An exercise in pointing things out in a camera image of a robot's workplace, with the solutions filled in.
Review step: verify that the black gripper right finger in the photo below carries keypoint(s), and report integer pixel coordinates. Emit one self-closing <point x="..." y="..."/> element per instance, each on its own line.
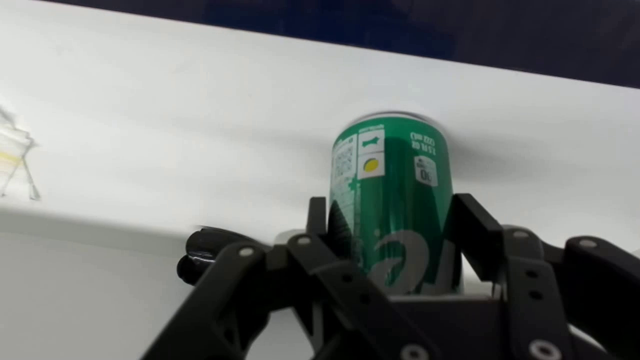
<point x="566" y="301"/>

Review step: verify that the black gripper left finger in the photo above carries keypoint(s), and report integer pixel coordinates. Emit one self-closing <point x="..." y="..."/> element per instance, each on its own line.
<point x="312" y="307"/>

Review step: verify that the green soda can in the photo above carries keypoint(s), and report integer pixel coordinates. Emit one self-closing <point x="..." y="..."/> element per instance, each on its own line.
<point x="401" y="200"/>

